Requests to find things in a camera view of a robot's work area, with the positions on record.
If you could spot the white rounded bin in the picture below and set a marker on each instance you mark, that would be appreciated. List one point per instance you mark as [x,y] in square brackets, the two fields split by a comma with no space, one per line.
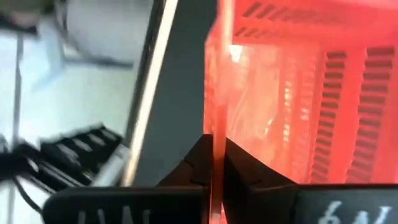
[105,28]

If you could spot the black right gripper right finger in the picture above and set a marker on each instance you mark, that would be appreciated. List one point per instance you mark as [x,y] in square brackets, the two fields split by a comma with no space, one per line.
[280,205]

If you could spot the black table mat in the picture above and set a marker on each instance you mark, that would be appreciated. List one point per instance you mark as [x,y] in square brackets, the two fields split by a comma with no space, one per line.
[180,93]

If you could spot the black ribbed device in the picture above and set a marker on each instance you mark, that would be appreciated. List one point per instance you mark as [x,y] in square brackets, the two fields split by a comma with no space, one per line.
[77,152]

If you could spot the orange plastic basket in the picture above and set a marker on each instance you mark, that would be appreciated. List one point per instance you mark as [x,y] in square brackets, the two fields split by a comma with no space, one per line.
[280,109]

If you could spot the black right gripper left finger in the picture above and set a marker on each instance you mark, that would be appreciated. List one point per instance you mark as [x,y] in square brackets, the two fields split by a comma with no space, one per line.
[155,205]

